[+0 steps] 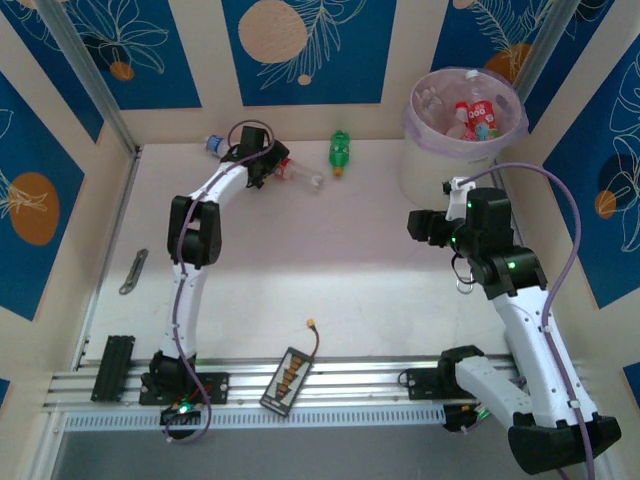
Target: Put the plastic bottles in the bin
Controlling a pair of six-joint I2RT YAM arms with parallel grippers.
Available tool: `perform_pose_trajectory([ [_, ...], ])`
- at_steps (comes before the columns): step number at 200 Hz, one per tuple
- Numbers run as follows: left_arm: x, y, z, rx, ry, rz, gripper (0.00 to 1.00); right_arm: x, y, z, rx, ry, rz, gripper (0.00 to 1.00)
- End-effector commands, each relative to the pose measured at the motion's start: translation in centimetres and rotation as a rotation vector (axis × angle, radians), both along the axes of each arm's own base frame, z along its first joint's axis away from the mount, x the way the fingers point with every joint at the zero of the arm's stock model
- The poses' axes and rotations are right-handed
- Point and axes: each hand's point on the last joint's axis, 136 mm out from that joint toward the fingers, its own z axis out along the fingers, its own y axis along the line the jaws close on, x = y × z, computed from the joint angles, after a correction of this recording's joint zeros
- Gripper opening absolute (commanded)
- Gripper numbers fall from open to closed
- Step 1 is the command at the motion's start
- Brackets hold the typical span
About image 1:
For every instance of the red label cola bottle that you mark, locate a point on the red label cola bottle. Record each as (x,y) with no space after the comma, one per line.
(305,176)

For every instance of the crushed clear plastic bottle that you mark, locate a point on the crushed clear plastic bottle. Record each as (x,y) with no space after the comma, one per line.
(432,102)

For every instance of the white cap clear bottle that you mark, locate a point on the white cap clear bottle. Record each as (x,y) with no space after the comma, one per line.
(473,76)

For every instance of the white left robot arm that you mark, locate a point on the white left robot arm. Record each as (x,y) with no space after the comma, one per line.
(185,310)

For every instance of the white plastic bin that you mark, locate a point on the white plastic bin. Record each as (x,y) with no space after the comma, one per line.
(425,170)

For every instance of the blue label clear bottle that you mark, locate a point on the blue label clear bottle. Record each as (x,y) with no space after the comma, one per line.
(215,143)

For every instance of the green plastic bottle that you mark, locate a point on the green plastic bottle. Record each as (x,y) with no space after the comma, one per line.
(340,152)

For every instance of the flat metal strip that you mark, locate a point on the flat metal strip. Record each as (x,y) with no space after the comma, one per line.
(134,270)

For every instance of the control board with green light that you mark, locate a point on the control board with green light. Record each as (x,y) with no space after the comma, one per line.
(172,415)
(455,422)

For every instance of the black power distribution board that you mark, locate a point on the black power distribution board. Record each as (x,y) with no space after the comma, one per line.
(287,380)

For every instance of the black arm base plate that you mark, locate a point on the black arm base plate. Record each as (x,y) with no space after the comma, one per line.
(220,387)
(420,385)

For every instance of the aluminium mounting rail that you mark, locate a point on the aluminium mounting rail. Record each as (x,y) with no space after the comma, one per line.
(350,375)

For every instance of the aluminium frame post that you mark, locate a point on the aluminium frame post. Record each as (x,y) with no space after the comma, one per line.
(542,40)
(86,65)

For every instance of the black extrusion bracket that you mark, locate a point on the black extrusion bracket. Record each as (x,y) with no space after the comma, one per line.
(112,367)

